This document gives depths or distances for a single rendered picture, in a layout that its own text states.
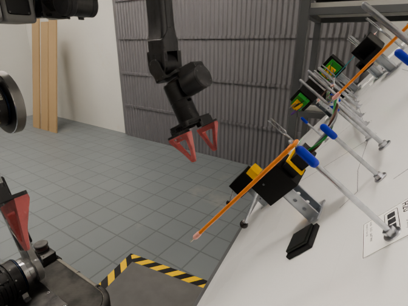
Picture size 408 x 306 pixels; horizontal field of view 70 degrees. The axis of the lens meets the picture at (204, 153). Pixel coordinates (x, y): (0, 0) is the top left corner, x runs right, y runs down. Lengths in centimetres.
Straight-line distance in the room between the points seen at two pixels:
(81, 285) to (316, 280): 141
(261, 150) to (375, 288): 305
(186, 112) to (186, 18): 289
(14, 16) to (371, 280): 107
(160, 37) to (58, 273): 131
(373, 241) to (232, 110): 308
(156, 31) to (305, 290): 64
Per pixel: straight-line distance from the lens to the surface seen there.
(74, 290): 162
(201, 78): 71
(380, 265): 26
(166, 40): 76
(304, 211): 42
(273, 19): 307
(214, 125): 79
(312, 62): 185
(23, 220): 49
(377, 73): 100
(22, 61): 647
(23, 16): 112
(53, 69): 505
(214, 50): 337
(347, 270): 28
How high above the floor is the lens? 132
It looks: 21 degrees down
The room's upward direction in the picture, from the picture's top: straight up
